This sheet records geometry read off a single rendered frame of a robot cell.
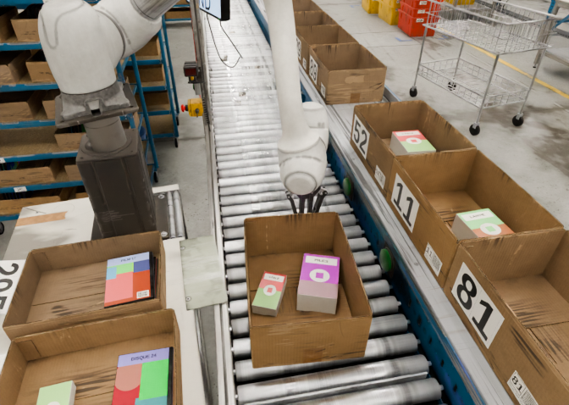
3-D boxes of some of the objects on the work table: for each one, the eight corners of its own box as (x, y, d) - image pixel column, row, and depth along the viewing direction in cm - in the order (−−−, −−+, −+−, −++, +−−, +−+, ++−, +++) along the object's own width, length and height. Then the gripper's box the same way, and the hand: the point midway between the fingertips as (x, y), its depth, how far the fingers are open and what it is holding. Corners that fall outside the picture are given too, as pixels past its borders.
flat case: (108, 436, 88) (106, 434, 87) (119, 357, 103) (118, 354, 102) (172, 424, 90) (170, 421, 89) (174, 349, 105) (173, 346, 104)
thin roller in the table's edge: (172, 195, 163) (171, 191, 162) (176, 241, 142) (175, 236, 141) (167, 196, 163) (166, 191, 162) (170, 241, 141) (169, 237, 140)
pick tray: (26, 360, 103) (11, 337, 97) (180, 330, 111) (174, 306, 105) (-10, 489, 81) (-33, 468, 75) (185, 439, 88) (178, 418, 82)
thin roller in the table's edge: (178, 194, 164) (177, 190, 163) (184, 239, 142) (183, 235, 141) (173, 194, 164) (172, 191, 162) (178, 241, 142) (177, 236, 141)
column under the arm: (89, 253, 134) (57, 169, 114) (96, 206, 154) (69, 129, 135) (169, 239, 140) (151, 157, 120) (166, 195, 160) (150, 119, 140)
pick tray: (41, 272, 127) (29, 249, 121) (166, 252, 135) (160, 229, 129) (15, 352, 105) (-1, 329, 99) (167, 322, 113) (161, 298, 107)
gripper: (325, 163, 122) (321, 223, 136) (283, 167, 120) (283, 227, 134) (332, 176, 116) (327, 238, 130) (288, 181, 114) (287, 242, 128)
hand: (305, 224), depth 130 cm, fingers closed, pressing on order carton
